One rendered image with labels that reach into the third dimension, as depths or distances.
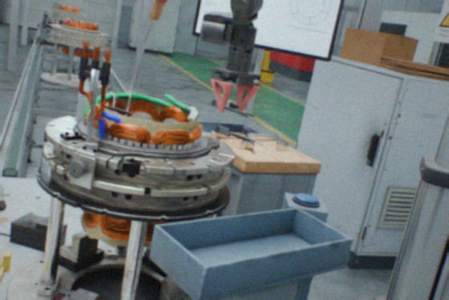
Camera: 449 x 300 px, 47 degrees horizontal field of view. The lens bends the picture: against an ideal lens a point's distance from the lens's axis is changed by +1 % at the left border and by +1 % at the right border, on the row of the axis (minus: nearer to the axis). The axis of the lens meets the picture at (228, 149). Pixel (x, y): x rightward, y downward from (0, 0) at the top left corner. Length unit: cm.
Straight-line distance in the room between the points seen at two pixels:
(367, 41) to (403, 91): 69
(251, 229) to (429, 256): 25
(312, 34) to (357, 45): 176
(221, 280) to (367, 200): 258
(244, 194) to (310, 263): 36
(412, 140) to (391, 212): 44
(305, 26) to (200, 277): 144
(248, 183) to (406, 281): 36
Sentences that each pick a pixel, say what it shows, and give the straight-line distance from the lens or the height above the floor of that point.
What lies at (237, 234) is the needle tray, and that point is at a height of 104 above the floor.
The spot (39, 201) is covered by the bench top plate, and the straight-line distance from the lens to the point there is 140.
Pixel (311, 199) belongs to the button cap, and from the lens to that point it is 90.
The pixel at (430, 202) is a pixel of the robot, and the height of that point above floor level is 113.
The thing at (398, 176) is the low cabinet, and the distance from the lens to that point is 315.
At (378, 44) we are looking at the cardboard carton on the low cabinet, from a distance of 350.
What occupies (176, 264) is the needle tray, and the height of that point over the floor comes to 104.
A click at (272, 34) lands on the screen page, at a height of 129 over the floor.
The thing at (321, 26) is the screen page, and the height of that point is 135.
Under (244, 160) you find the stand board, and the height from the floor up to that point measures 106.
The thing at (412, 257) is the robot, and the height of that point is 104.
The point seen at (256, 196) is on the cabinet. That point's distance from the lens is 102.
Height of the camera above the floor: 132
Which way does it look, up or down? 14 degrees down
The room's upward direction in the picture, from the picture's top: 11 degrees clockwise
